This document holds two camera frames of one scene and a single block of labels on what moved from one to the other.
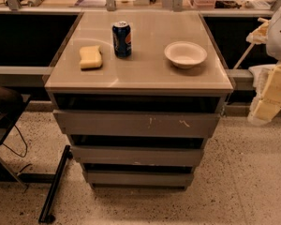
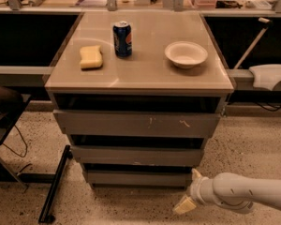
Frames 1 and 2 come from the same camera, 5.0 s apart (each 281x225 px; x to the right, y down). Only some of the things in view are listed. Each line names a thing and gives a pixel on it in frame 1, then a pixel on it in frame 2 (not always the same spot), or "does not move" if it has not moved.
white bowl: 185,54 does not move
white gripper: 279,37 → 197,188
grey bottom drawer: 140,179 does not move
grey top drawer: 136,124 does not move
